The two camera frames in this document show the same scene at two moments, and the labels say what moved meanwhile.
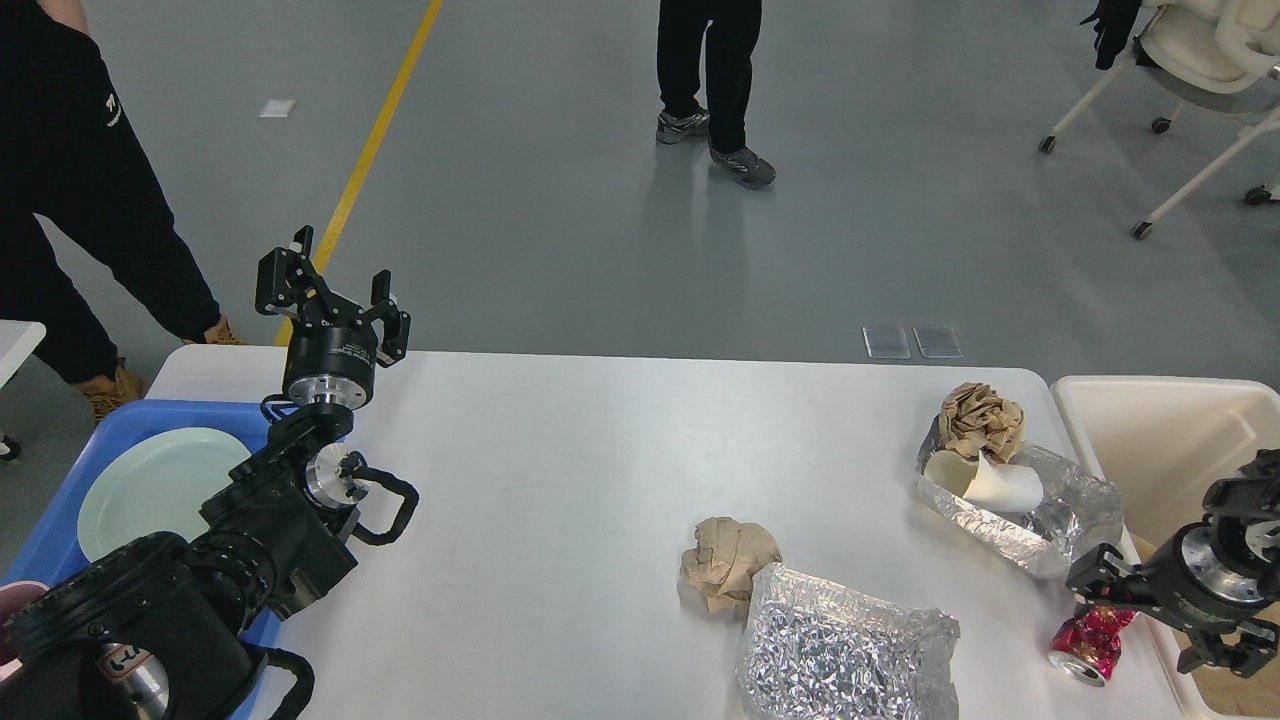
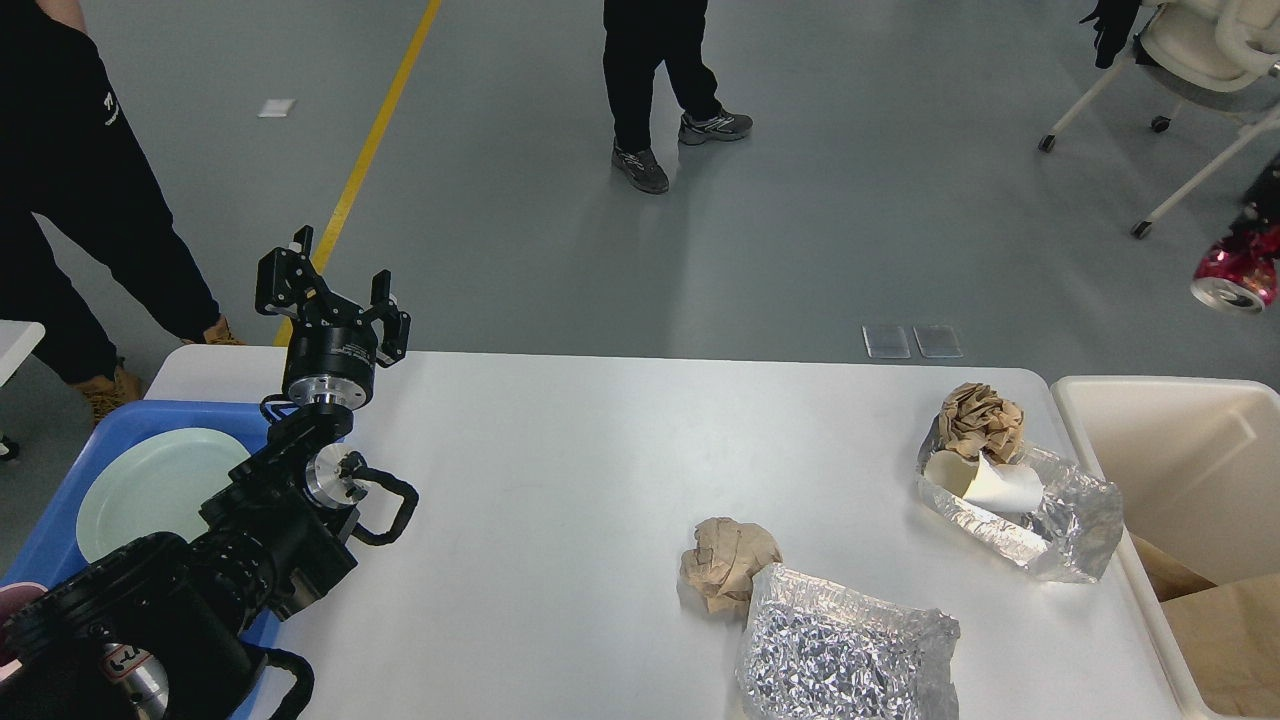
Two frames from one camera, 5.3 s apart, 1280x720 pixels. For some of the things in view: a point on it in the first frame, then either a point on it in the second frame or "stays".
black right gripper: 1184,582 -> 1262,208
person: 730,48 -> 639,36
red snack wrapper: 1085,648 -> 1240,273
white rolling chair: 1216,55 stays
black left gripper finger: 396,322 stays
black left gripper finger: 287,281 stays
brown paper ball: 715,577 stays
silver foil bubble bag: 813,650 stays
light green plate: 156,482 stays
